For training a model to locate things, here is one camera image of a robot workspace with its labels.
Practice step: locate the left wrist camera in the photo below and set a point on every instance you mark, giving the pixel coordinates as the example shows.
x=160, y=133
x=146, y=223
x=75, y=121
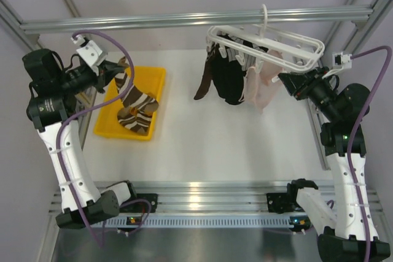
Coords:
x=89, y=51

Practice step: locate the mustard yellow sock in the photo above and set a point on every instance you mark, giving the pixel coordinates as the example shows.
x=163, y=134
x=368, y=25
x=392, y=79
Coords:
x=133, y=111

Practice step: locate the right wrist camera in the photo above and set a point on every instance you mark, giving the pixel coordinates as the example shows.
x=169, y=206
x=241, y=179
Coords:
x=342, y=62

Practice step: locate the brown white striped sock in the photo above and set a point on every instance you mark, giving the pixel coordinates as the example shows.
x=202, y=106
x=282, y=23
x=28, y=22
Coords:
x=134, y=97

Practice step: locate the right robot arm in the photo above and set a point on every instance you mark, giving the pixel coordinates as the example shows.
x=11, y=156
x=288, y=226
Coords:
x=345, y=232

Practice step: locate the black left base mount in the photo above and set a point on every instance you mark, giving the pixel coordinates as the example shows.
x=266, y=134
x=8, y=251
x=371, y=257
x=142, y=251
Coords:
x=144, y=202

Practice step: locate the grey slotted cable duct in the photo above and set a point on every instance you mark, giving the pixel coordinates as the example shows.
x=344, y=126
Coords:
x=211, y=221

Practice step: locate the black hanging sock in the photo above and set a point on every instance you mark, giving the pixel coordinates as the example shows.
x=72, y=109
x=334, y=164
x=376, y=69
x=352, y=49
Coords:
x=228, y=74

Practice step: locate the pink sheer sock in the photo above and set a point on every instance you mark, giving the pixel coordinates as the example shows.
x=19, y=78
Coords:
x=259, y=88

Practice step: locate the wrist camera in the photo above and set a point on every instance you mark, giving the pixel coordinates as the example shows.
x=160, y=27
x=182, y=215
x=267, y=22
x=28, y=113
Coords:
x=342, y=62
x=89, y=51

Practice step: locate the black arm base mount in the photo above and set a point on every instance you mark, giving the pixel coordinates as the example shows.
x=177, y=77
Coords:
x=279, y=203

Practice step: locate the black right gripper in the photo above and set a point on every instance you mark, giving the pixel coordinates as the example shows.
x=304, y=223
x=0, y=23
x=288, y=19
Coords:
x=300, y=84

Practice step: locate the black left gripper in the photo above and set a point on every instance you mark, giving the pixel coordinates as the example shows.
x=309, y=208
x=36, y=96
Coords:
x=107, y=70

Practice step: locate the yellow plastic tray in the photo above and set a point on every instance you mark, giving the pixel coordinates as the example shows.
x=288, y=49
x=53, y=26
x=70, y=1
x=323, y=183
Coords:
x=149, y=80

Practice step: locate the aluminium top crossbar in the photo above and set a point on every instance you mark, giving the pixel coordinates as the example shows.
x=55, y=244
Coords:
x=177, y=20

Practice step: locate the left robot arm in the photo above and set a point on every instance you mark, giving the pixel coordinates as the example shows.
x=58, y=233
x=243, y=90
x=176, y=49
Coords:
x=52, y=110

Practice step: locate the white plastic clip hanger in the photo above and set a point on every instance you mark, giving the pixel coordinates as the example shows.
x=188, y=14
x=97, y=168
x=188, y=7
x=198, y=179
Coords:
x=307, y=49

